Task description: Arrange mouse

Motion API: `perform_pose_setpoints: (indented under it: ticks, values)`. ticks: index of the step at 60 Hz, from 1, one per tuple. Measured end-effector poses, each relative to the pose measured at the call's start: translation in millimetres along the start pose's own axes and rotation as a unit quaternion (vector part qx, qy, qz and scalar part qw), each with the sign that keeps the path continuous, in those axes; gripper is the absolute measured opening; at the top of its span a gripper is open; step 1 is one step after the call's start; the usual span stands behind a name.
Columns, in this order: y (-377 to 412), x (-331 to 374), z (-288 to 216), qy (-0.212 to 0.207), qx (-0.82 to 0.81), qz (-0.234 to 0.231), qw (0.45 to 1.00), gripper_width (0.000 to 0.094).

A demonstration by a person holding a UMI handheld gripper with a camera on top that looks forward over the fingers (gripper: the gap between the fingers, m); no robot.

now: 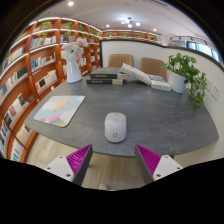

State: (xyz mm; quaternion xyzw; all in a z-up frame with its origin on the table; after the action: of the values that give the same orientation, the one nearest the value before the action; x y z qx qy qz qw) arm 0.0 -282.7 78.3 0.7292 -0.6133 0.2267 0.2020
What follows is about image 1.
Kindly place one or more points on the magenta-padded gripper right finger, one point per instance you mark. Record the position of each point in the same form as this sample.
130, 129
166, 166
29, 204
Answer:
166, 165

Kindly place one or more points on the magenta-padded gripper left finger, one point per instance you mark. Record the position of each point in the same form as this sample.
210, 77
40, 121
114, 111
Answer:
58, 165

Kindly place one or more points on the white computer mouse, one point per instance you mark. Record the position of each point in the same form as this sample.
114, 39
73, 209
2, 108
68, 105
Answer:
115, 128

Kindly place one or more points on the pastel cloud print mouse pad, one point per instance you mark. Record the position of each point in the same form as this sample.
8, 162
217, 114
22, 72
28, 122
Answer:
60, 110

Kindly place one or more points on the white book with blue cover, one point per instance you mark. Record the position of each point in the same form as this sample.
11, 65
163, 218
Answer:
160, 84

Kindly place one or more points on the green plant in white pot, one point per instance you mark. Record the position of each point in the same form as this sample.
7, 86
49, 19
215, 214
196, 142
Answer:
176, 80

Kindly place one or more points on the orange bookshelf unit with books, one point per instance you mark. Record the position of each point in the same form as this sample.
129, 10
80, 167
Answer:
23, 83

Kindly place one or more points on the white ceramic jug vase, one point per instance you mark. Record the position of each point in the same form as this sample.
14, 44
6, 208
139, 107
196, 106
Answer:
73, 71

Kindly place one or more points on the thick dark blue book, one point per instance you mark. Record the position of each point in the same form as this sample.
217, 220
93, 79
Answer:
106, 72
103, 81

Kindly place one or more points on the white leaning book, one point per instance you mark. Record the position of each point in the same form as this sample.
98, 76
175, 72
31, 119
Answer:
135, 72

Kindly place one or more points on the tan upholstered chair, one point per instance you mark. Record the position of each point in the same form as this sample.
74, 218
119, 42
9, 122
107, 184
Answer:
120, 60
152, 65

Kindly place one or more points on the dark framed window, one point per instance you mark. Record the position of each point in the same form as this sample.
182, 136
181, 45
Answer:
203, 49

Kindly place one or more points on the ceiling lights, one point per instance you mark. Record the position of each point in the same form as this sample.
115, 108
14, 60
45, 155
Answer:
129, 22

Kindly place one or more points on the white wall socket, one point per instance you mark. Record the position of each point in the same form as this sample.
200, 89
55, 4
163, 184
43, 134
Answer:
215, 91

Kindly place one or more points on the orange wall shelf with plants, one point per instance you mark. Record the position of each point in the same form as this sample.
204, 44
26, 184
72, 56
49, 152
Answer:
130, 34

